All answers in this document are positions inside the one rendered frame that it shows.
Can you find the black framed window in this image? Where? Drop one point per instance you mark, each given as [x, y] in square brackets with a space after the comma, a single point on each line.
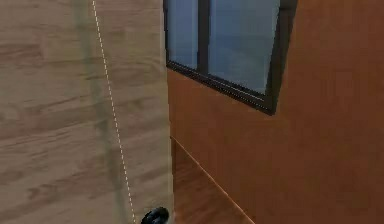
[240, 43]

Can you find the pale wooden room door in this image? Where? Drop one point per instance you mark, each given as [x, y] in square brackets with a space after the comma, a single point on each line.
[80, 113]

